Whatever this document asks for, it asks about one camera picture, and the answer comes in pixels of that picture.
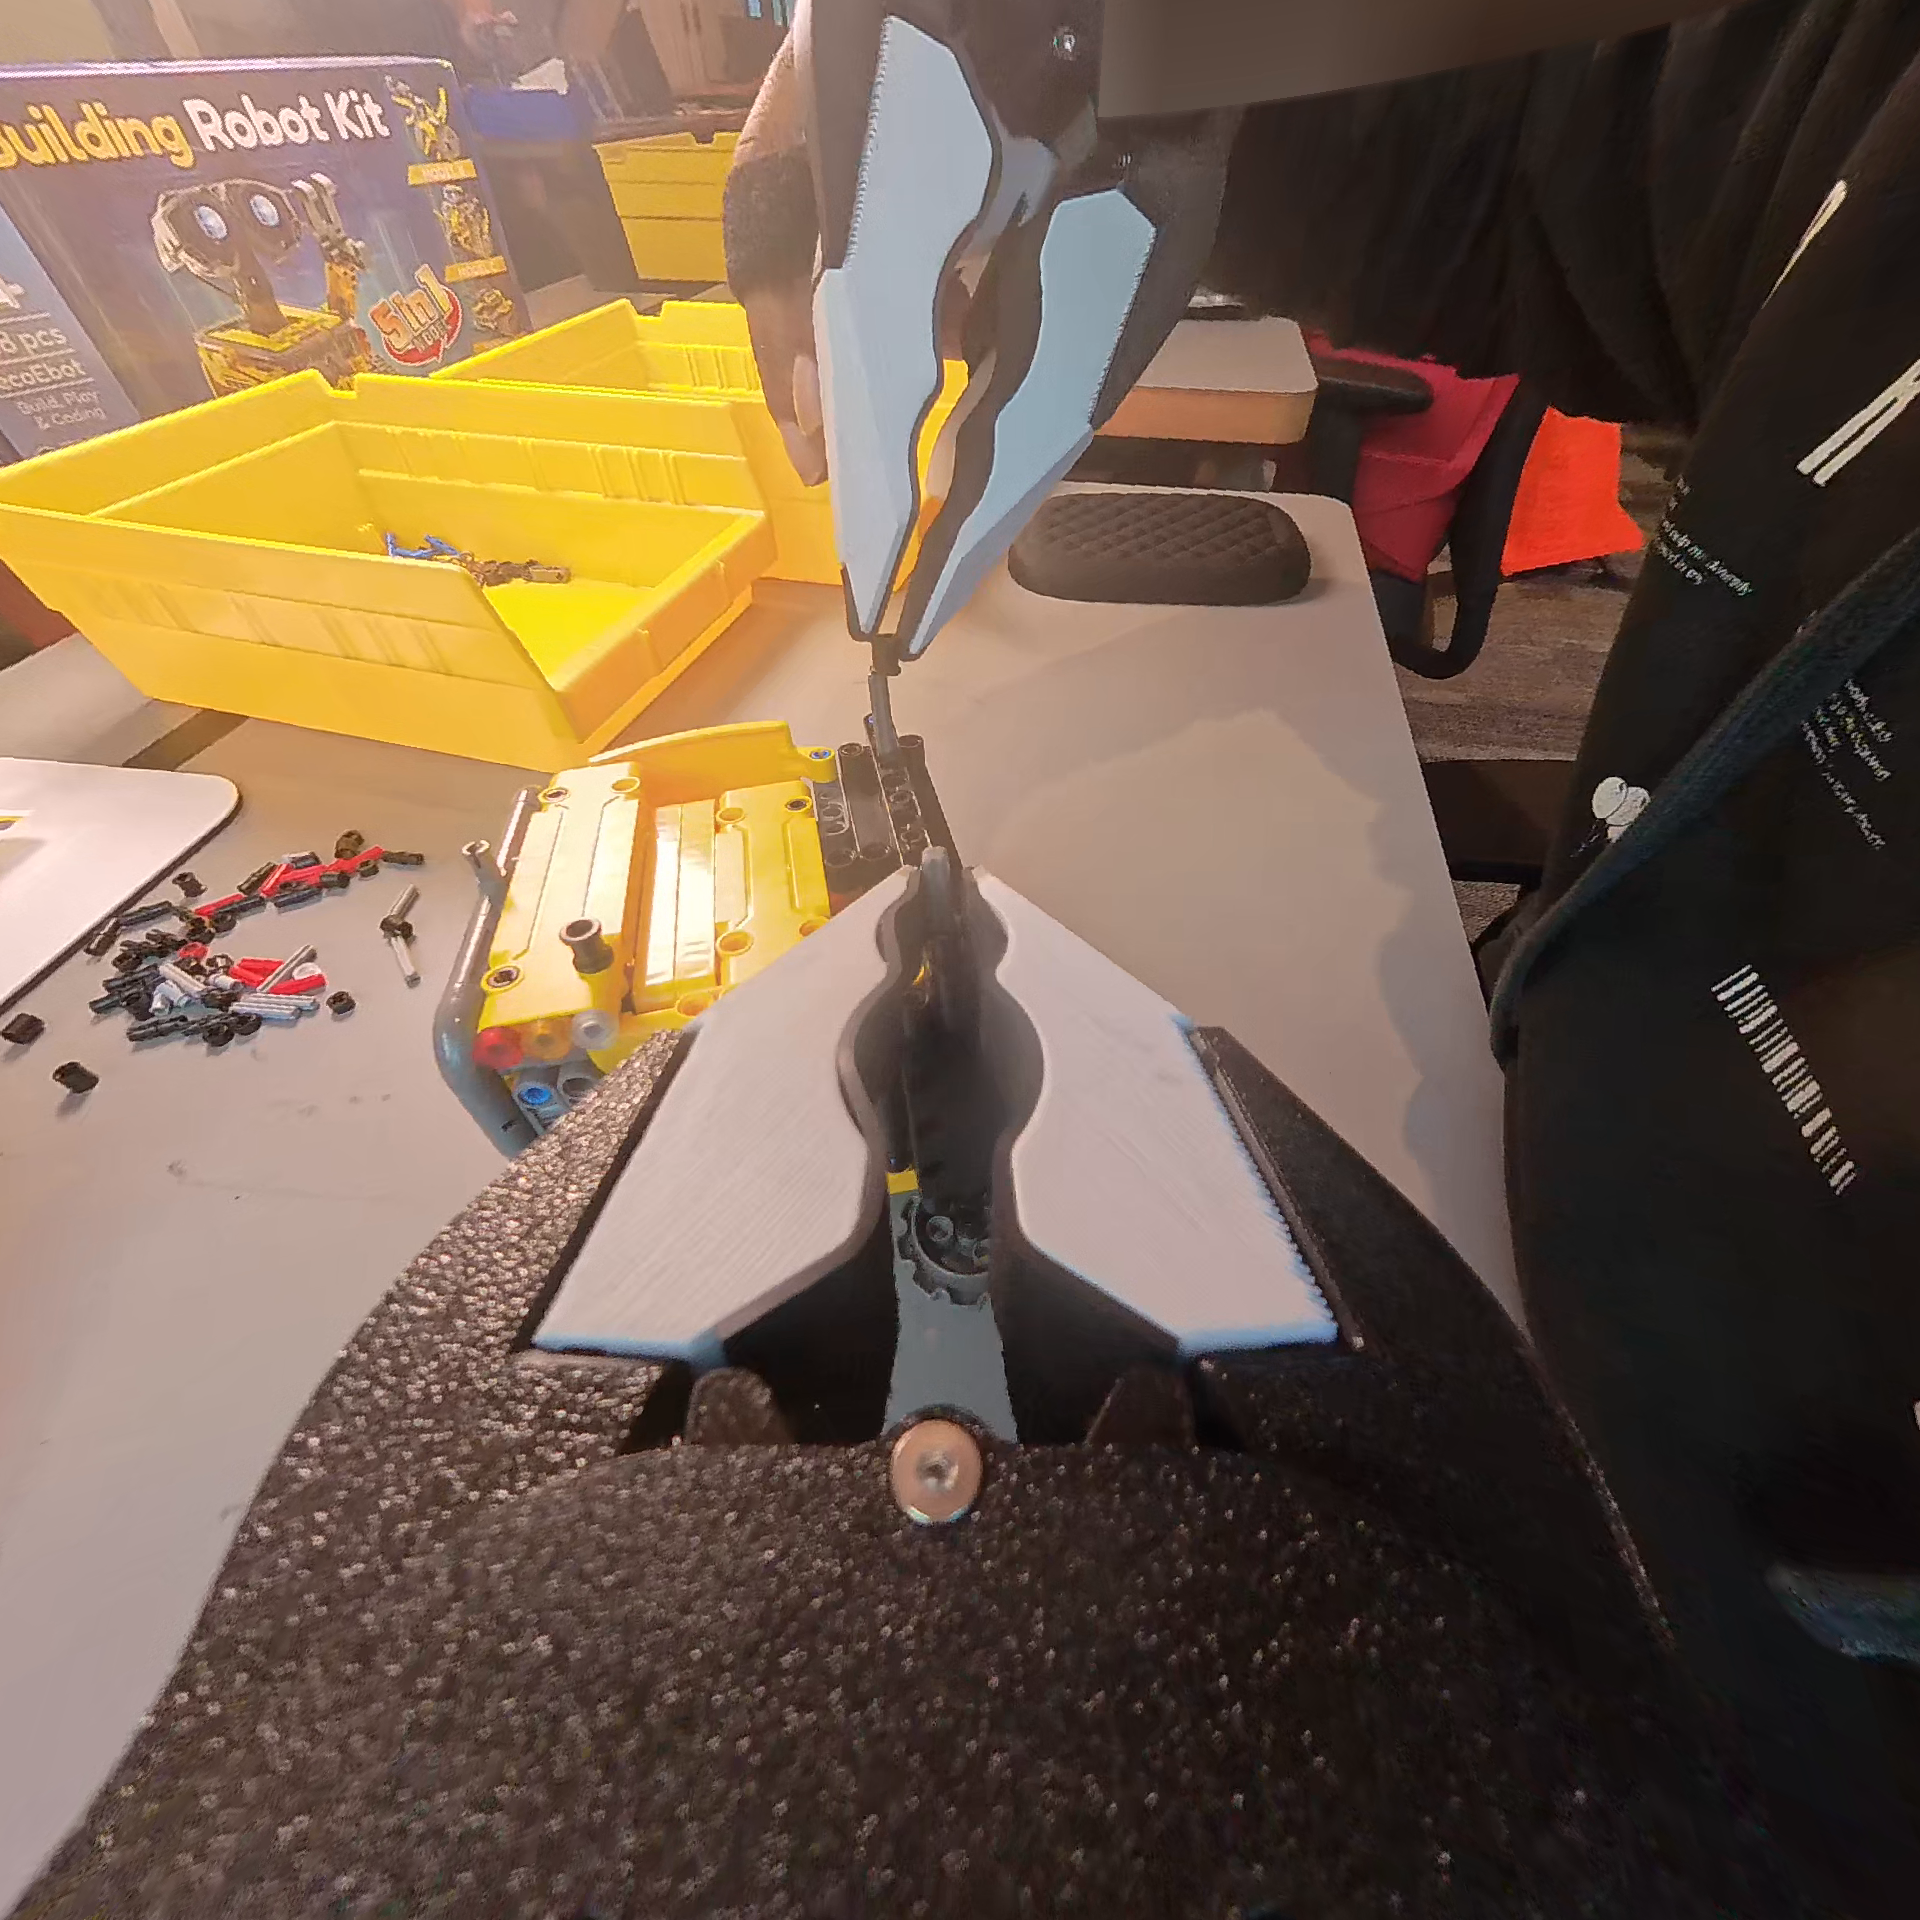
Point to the grey axle pin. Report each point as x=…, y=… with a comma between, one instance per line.
x=402, y=938

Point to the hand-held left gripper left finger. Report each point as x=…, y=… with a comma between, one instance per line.
x=722, y=1187

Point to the black textured armrest pad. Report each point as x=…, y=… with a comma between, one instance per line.
x=1163, y=546

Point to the yellow plastic box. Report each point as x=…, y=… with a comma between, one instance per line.
x=330, y=571

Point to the pile of small brick parts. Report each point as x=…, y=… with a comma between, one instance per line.
x=208, y=976

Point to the grey desk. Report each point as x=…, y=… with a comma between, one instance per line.
x=1263, y=780

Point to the blue printed kit box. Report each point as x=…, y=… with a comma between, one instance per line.
x=208, y=239

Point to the white document stand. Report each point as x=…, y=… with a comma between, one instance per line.
x=93, y=856

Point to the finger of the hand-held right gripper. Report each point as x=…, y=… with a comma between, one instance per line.
x=1050, y=363
x=901, y=301

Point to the red plastic bin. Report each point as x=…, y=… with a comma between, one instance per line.
x=1410, y=451

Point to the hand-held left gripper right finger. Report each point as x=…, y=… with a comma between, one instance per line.
x=1156, y=1170

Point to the black yellow toy brick vehicle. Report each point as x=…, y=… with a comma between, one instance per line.
x=658, y=903

